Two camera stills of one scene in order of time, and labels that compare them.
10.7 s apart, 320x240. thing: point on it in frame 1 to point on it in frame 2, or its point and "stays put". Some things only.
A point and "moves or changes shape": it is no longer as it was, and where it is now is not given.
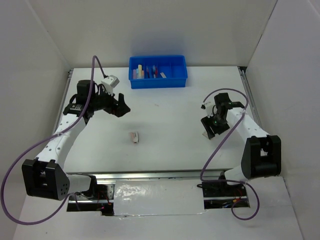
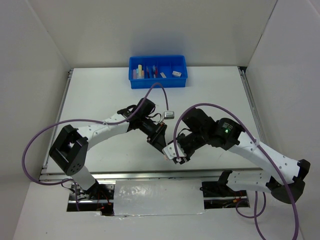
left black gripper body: [105, 102] to [156, 132]
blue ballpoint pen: [154, 71] stays put
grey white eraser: [163, 75] stays put
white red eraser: [205, 134] moves or changes shape
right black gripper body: [217, 124] to [190, 142]
